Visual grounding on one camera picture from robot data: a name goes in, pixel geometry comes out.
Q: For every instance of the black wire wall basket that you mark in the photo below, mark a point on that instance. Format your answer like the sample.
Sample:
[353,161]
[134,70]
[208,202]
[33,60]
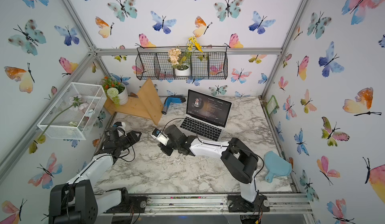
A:
[152,62]

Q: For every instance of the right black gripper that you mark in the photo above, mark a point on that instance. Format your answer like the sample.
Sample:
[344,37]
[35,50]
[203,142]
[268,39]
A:
[165,150]

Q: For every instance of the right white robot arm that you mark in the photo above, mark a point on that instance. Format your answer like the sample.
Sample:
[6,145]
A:
[240,161]

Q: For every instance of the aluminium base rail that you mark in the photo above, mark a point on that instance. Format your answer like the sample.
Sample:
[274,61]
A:
[212,204]

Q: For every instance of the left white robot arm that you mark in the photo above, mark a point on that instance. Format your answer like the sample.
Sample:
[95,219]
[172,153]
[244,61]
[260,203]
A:
[75,201]

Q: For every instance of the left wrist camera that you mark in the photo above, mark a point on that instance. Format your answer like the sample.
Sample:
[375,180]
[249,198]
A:
[120,128]

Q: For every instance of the silver laptop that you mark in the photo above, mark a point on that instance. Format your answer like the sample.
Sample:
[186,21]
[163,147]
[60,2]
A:
[206,116]

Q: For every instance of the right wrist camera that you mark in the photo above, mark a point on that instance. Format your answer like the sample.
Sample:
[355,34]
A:
[160,137]

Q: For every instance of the white pot peach flowers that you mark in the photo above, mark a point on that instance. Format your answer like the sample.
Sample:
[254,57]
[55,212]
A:
[181,60]

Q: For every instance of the wooden corner shelf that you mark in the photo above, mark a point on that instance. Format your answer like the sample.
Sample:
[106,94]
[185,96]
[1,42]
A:
[147,105]

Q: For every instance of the white pot green plant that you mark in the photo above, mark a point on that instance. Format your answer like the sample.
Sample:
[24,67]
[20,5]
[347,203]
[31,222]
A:
[115,88]

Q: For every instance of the light blue plastic object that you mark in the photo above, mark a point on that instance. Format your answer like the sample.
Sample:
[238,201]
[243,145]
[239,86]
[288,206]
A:
[276,166]

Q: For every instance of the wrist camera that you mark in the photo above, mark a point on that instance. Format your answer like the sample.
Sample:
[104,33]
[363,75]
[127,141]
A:
[120,128]
[160,137]

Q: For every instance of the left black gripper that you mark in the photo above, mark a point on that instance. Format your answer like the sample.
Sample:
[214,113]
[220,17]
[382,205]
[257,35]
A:
[133,136]

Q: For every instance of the white wire cage box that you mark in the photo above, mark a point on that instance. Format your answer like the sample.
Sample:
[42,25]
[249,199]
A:
[74,112]

